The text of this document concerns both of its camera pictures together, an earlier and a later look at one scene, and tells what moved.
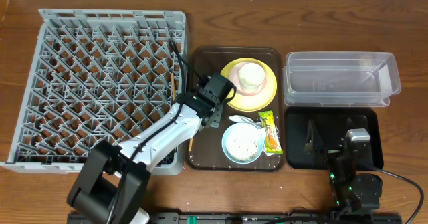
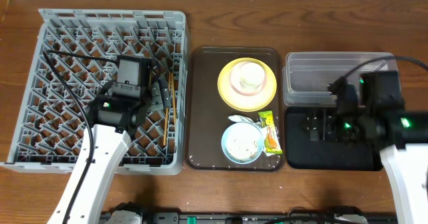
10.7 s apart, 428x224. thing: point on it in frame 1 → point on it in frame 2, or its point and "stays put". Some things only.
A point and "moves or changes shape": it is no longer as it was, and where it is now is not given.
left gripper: [214, 116] → [156, 95]
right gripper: [330, 151] → [322, 126]
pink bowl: [235, 79] stays put
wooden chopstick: [172, 83] stays put
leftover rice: [243, 143] stays put
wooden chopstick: [190, 145] moves or changes shape
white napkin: [238, 118] stays put
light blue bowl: [243, 143] stays put
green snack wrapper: [272, 142] stays put
